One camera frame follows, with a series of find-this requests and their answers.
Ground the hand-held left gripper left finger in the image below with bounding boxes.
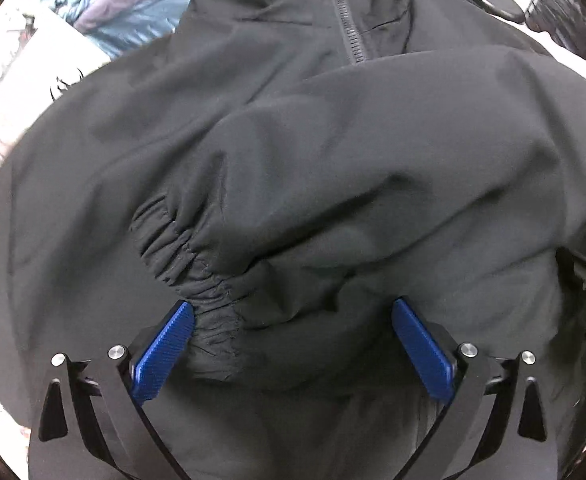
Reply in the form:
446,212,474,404
27,300,195,480

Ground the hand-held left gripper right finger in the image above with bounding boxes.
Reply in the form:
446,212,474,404
391,296,558,480

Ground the black jacket with white print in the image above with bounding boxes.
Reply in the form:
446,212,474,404
0,0,586,480

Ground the black round stool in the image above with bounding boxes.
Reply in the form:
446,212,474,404
460,0,527,26

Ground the white machine with screen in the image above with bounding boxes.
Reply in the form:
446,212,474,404
0,7,106,131

